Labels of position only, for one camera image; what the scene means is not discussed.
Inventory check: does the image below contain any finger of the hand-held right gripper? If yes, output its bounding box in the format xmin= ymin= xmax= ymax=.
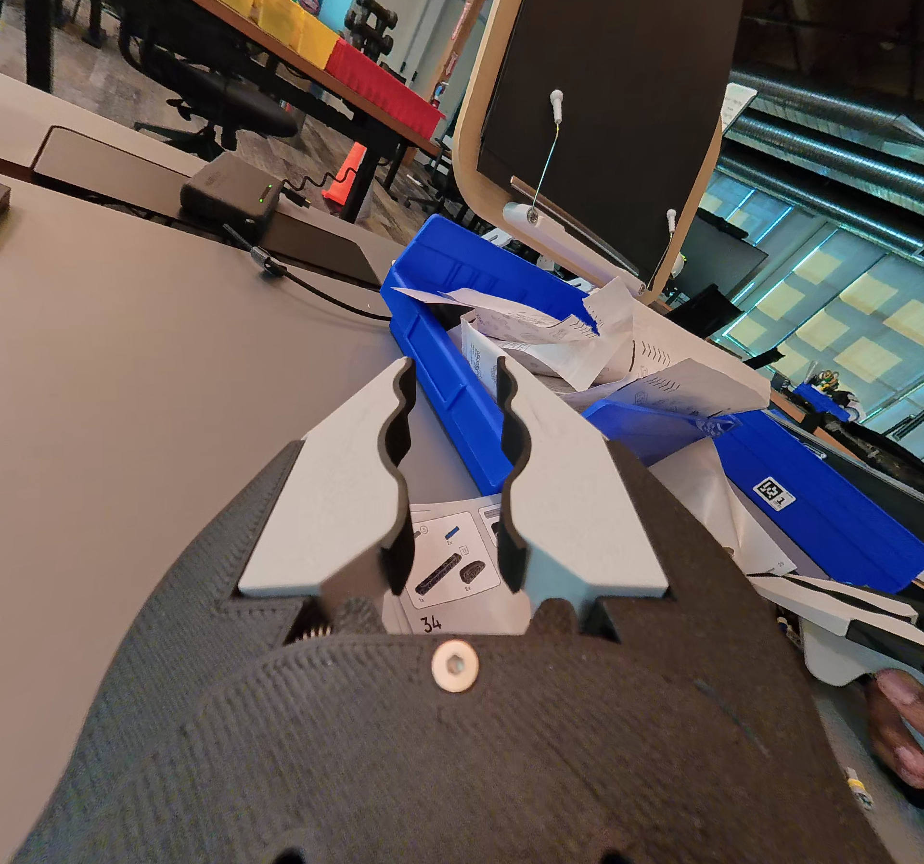
xmin=751 ymin=575 xmax=924 ymax=685
xmin=816 ymin=579 xmax=919 ymax=618

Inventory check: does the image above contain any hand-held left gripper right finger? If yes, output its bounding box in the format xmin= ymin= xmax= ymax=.
xmin=497 ymin=356 xmax=671 ymax=602

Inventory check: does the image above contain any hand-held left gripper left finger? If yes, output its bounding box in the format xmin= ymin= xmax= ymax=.
xmin=237 ymin=357 xmax=416 ymax=601

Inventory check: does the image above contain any person's right hand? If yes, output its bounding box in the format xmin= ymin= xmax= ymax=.
xmin=862 ymin=668 xmax=924 ymax=791

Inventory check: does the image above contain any blue plastic bin with tag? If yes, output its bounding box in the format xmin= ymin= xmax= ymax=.
xmin=583 ymin=402 xmax=924 ymax=594

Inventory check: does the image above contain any pile of white paper bags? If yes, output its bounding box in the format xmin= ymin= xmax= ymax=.
xmin=393 ymin=276 xmax=772 ymax=421

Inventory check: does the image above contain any long blue plastic bin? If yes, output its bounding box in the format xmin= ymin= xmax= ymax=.
xmin=380 ymin=213 xmax=611 ymax=493

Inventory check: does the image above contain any small blue bin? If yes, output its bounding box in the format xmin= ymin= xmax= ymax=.
xmin=794 ymin=369 xmax=863 ymax=421

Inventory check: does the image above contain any grey speckled mat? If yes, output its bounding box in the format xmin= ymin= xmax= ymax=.
xmin=812 ymin=676 xmax=924 ymax=864

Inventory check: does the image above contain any black monitor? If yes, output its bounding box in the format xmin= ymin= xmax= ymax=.
xmin=675 ymin=232 xmax=768 ymax=302

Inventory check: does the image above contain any long wooden table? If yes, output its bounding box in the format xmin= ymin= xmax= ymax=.
xmin=25 ymin=0 xmax=449 ymax=223

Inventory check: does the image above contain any orange cone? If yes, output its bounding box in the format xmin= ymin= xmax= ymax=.
xmin=322 ymin=142 xmax=368 ymax=207

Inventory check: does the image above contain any black power bank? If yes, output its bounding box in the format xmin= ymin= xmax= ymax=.
xmin=179 ymin=151 xmax=284 ymax=230

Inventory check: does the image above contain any black office chair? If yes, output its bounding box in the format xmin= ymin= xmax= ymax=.
xmin=119 ymin=13 xmax=299 ymax=161

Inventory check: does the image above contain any red plastic bin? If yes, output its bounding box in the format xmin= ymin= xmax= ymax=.
xmin=325 ymin=38 xmax=445 ymax=140

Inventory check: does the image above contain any white paper note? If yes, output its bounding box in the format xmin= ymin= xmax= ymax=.
xmin=722 ymin=83 xmax=757 ymax=132

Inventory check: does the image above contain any wood-framed blackboard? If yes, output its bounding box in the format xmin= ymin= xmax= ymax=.
xmin=453 ymin=0 xmax=755 ymax=305

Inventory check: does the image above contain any black dumbbell rack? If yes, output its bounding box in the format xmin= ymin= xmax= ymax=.
xmin=344 ymin=0 xmax=398 ymax=57

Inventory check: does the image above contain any black straight cable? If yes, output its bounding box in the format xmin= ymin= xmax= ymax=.
xmin=222 ymin=223 xmax=394 ymax=318

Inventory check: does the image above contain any black coiled cable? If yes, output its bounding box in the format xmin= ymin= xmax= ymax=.
xmin=280 ymin=164 xmax=360 ymax=210

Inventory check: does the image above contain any grey desk cable flap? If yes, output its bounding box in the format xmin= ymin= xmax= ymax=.
xmin=32 ymin=126 xmax=387 ymax=286

